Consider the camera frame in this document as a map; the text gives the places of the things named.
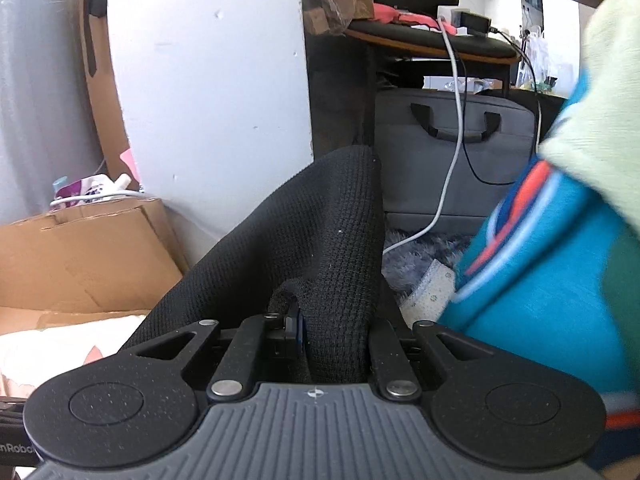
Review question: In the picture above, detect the teal striped garment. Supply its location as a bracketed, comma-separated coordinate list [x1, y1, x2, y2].
[442, 72, 640, 480]

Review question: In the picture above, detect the cream bear print bed sheet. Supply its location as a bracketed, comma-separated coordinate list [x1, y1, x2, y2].
[0, 310, 151, 396]

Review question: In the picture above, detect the grey plastic-wrapped roll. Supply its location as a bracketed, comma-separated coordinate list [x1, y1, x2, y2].
[0, 0, 108, 221]

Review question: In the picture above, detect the black drawstring skirt floral lining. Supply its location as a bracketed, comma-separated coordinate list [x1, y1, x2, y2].
[117, 145, 401, 386]

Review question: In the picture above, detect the pink cloth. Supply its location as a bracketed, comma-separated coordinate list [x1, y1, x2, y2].
[375, 4, 441, 28]

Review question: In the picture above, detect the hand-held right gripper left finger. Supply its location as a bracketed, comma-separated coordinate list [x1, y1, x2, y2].
[135, 310, 305, 402]

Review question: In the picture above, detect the grey fluffy rug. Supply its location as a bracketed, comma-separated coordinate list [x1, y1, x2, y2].
[382, 227, 473, 293]

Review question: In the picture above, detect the white patterned cloth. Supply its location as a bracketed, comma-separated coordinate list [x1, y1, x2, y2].
[400, 260, 457, 331]

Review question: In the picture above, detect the white charger cable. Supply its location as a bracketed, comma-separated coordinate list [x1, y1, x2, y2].
[382, 15, 466, 256]

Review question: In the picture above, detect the black power adapter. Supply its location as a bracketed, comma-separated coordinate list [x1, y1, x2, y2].
[457, 10, 493, 36]

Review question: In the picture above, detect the black cable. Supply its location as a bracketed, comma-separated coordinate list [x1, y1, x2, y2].
[461, 25, 546, 186]

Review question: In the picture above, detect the light green fleece garment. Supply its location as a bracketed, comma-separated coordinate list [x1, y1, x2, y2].
[540, 0, 640, 231]

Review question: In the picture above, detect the purple white pouch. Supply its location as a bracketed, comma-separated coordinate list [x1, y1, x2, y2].
[50, 175, 113, 207]

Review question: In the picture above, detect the grey laptop bag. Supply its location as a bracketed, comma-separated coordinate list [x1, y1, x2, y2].
[375, 87, 543, 233]

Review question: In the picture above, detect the wooden side table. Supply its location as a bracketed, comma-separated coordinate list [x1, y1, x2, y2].
[307, 17, 523, 161]

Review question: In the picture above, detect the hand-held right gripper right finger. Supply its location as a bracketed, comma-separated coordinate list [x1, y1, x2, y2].
[369, 321, 501, 402]

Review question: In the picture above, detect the tall standing cardboard sheet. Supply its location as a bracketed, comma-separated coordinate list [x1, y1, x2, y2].
[77, 0, 143, 191]

